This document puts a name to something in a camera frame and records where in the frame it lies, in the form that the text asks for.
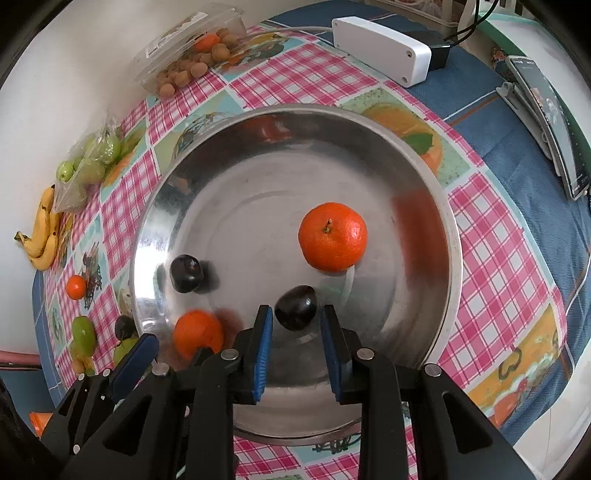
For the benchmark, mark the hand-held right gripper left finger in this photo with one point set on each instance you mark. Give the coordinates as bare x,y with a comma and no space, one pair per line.
263,355

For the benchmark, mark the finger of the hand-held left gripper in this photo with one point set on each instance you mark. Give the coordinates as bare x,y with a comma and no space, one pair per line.
134,362

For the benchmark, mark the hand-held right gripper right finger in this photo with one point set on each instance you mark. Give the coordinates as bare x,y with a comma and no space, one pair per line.
332,355

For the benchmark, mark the dark plum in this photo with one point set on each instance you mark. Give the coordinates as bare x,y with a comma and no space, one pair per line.
185,273
295,307
122,325

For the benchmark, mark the green mango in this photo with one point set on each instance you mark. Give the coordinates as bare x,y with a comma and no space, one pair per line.
84,336

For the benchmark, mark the medium tangerine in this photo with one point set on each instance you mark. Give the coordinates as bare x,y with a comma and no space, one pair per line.
196,332

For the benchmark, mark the large tangerine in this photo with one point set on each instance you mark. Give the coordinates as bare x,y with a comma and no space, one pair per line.
332,236

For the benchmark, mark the round metal plate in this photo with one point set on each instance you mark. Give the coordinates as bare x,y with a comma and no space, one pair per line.
258,194

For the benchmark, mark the clear bag of green fruits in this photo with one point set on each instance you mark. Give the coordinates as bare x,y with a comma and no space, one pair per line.
92,168

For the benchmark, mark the small tangerine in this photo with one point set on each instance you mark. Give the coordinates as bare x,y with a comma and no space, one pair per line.
76,286

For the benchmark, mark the orange plastic cup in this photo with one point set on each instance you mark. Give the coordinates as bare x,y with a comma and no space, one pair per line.
40,423

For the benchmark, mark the pink board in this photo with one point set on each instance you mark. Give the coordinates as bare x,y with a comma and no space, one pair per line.
18,358

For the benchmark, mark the yellow banana bunch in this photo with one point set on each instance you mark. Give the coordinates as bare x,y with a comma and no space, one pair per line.
41,221

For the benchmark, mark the pink checkered printed tablecloth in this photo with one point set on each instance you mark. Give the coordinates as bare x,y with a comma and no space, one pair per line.
489,258

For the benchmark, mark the clear plastic box of longans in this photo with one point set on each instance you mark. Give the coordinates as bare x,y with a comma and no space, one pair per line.
184,69

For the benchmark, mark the white plastic box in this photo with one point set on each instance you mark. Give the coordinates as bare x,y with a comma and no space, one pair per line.
378,46

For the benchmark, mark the black power adapter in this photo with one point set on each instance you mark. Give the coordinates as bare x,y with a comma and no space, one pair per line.
441,55

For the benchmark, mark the black smartphone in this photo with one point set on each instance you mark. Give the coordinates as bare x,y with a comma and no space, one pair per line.
554,124

